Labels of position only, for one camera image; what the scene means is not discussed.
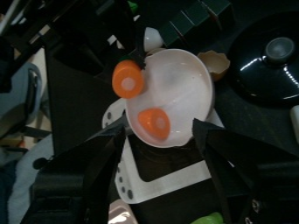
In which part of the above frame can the grey blue chair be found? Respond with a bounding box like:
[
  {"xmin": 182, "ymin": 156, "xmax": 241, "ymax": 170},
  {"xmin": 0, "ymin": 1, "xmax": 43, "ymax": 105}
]
[{"xmin": 0, "ymin": 61, "xmax": 43, "ymax": 138}]

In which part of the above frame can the brown toy eggshell half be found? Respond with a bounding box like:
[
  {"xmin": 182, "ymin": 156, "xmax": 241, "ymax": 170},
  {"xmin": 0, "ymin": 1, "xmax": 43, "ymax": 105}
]
[{"xmin": 196, "ymin": 49, "xmax": 230, "ymax": 82}]

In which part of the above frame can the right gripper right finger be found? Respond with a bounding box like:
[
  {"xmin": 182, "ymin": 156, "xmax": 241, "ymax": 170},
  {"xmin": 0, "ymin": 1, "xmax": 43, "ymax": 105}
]
[{"xmin": 190, "ymin": 117, "xmax": 299, "ymax": 224}]

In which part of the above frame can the teal plastic basket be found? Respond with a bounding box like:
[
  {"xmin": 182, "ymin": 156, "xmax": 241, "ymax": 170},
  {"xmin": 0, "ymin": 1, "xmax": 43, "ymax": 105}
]
[{"xmin": 161, "ymin": 0, "xmax": 236, "ymax": 46}]

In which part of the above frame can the black pot lid with knob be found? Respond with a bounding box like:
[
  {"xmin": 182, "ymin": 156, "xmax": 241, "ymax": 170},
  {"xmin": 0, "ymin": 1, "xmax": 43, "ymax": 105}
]
[{"xmin": 225, "ymin": 10, "xmax": 299, "ymax": 107}]

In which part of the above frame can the grey kitchen scale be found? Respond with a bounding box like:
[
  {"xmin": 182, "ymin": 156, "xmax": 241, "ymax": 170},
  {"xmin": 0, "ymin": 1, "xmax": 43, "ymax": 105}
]
[{"xmin": 99, "ymin": 97, "xmax": 236, "ymax": 205}]

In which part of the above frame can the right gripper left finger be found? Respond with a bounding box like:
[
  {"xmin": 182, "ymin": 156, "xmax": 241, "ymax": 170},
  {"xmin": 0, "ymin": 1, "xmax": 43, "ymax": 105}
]
[{"xmin": 22, "ymin": 125, "xmax": 126, "ymax": 224}]

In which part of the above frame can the orange toy carrot piece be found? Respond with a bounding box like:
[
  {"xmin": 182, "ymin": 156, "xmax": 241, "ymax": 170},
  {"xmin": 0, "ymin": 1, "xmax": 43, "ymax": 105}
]
[
  {"xmin": 135, "ymin": 107, "xmax": 172, "ymax": 141},
  {"xmin": 110, "ymin": 55, "xmax": 145, "ymax": 100}
]

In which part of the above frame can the cream toy pan grey handle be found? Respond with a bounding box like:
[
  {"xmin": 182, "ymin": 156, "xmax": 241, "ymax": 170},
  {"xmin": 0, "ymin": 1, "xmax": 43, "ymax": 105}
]
[{"xmin": 123, "ymin": 47, "xmax": 216, "ymax": 149}]

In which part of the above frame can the green toy lettuce leaf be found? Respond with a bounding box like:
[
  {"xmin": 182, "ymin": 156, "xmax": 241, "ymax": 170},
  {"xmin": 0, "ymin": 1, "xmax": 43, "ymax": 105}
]
[{"xmin": 189, "ymin": 211, "xmax": 226, "ymax": 224}]

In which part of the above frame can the orange toy carrot bottom piece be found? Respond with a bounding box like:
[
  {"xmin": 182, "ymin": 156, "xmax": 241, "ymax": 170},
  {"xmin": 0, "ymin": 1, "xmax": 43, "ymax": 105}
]
[{"xmin": 135, "ymin": 107, "xmax": 172, "ymax": 141}]

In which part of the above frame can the orange toy carrot top piece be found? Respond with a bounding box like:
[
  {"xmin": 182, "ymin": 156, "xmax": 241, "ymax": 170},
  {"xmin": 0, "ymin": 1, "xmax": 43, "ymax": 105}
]
[{"xmin": 110, "ymin": 55, "xmax": 145, "ymax": 100}]

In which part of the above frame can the white toy egg half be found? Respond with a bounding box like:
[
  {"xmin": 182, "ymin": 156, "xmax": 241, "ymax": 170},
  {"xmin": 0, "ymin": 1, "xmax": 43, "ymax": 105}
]
[{"xmin": 142, "ymin": 26, "xmax": 164, "ymax": 53}]

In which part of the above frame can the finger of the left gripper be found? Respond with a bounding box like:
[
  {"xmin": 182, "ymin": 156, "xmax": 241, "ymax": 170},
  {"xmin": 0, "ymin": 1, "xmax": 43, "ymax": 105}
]
[{"xmin": 115, "ymin": 0, "xmax": 148, "ymax": 71}]

